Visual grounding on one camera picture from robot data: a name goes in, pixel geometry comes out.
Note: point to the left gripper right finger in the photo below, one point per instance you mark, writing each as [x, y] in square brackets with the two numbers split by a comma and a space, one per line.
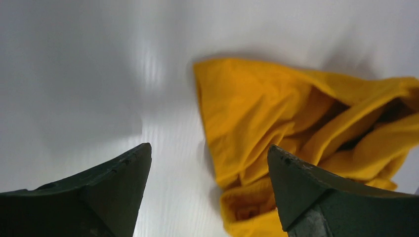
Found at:
[313, 202]

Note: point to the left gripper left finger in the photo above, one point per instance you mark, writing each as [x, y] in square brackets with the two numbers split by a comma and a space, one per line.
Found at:
[102, 201]

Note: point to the yellow t-shirt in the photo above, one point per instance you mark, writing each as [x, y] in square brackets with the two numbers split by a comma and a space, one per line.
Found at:
[358, 129]

